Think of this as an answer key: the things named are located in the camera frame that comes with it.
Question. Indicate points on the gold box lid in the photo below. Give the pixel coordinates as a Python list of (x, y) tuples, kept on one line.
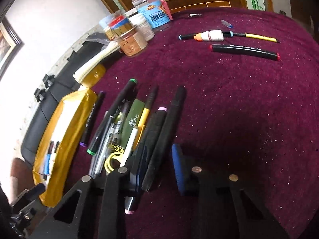
[(96, 76)]

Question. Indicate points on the white glue bottle orange cap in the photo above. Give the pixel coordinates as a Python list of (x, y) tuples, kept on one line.
[(211, 35)]

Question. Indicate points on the white plastic bottle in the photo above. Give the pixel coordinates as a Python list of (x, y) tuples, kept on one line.
[(144, 25)]

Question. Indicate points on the small blue clear cap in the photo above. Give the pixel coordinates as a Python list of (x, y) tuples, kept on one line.
[(226, 23)]

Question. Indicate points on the clear jar blue red lid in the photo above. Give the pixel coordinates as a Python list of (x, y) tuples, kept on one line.
[(112, 25)]

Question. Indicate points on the large jar red lid blue label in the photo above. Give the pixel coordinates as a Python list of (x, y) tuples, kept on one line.
[(154, 10)]

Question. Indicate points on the yellow and black pen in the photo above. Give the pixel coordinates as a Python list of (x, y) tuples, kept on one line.
[(259, 37)]

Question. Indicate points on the wooden cabinet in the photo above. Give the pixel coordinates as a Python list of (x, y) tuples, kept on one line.
[(199, 1)]

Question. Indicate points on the framed wall picture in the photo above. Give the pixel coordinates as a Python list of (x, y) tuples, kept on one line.
[(7, 44)]

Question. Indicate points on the black marker pink caps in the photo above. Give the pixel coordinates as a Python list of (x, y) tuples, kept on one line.
[(155, 127)]

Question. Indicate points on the bundle of pens in box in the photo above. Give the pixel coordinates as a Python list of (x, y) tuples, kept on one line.
[(51, 156)]

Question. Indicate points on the black marker red caps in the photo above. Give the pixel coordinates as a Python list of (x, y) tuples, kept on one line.
[(244, 51)]

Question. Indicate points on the black pen yellow barrel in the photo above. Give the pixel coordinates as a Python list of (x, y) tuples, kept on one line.
[(147, 109)]

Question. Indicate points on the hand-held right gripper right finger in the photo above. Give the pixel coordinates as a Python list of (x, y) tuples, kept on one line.
[(178, 169)]

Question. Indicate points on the green flat case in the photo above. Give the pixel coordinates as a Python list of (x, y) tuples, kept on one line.
[(133, 119)]

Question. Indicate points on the black marker purple caps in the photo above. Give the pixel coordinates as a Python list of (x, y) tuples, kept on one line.
[(93, 119)]

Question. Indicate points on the white pen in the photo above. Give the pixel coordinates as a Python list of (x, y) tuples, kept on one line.
[(129, 147)]

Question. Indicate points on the gold pen box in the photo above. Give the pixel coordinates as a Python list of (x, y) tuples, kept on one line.
[(66, 119)]

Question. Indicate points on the plain black marker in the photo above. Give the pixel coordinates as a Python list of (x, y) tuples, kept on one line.
[(169, 129)]

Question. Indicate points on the clear jar brown contents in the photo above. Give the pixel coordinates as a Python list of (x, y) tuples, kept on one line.
[(132, 43)]

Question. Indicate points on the black marker green caps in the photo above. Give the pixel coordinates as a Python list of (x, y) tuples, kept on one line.
[(117, 107)]

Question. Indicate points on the black clips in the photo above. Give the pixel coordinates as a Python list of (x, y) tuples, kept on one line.
[(44, 87)]

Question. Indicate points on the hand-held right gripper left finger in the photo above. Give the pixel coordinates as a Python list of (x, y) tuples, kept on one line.
[(137, 179)]

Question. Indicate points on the black padded seat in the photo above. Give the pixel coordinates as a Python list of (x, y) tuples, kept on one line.
[(39, 129)]

